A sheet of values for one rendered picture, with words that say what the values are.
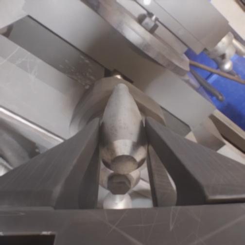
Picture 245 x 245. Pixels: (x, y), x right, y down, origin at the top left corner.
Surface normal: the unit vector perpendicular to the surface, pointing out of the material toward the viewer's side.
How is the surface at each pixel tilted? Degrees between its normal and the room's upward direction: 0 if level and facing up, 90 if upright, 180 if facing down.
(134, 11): 90
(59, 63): 0
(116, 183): 90
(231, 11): 90
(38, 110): 90
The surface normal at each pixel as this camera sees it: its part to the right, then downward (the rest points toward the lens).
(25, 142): 0.03, 0.57
